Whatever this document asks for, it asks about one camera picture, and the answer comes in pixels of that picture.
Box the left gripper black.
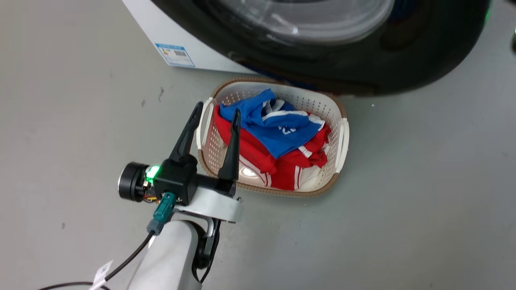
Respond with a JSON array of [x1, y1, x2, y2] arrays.
[[118, 101, 245, 224]]

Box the black round washing machine door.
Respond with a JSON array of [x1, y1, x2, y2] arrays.
[[151, 0, 491, 97]]

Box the white washing machine body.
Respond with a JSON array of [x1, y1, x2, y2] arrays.
[[122, 0, 258, 75]]

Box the blue shirt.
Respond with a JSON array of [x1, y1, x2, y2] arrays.
[[219, 89, 325, 160]]

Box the red white striped garment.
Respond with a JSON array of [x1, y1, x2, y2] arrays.
[[212, 105, 332, 191]]

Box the energy label sticker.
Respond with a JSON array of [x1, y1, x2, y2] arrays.
[[155, 43, 196, 68]]

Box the white plastic laundry basket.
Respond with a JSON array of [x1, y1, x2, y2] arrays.
[[196, 77, 350, 198]]

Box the teal cable connector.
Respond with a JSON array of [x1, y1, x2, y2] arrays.
[[146, 192, 177, 236]]

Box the thin black cable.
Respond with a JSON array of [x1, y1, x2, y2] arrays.
[[37, 230, 156, 290]]

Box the white cable tag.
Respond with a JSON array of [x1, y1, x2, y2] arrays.
[[89, 260, 114, 290]]

